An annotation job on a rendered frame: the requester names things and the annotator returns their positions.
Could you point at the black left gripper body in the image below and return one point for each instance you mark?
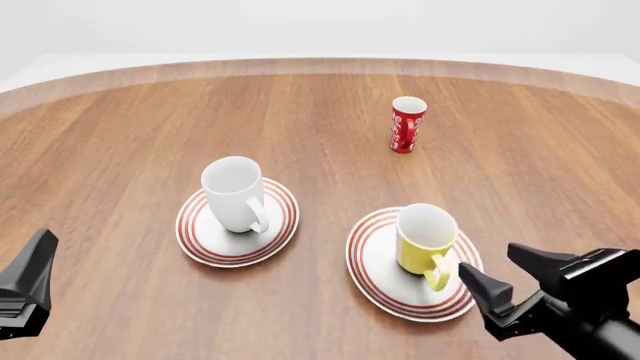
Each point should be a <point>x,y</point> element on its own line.
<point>22,318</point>

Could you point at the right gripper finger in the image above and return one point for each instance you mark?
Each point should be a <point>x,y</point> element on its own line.
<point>487,292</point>
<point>542,264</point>

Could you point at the yellow and white mug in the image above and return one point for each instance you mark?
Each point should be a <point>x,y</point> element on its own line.
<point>417,251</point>

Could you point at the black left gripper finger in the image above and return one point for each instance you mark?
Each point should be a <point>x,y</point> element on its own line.
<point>31,262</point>

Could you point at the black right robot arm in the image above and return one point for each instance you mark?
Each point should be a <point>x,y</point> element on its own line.
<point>607,333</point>

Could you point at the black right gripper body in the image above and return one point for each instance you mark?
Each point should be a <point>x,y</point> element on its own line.
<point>592,279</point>

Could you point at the red mug with white pattern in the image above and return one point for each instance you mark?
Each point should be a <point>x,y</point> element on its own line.
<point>402,129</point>

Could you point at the white plate with red rings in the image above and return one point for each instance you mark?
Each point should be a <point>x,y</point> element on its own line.
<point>280,228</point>
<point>380,277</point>

